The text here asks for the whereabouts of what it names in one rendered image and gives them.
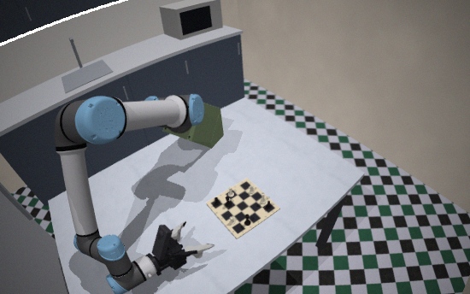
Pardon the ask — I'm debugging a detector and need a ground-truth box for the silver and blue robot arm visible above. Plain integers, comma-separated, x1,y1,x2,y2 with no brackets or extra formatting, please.
55,94,204,294

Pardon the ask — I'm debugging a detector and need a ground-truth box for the chessboard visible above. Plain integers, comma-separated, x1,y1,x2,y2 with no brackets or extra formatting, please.
206,178,280,239

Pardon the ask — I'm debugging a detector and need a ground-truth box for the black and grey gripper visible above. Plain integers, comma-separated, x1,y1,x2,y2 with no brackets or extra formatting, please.
147,221,214,276

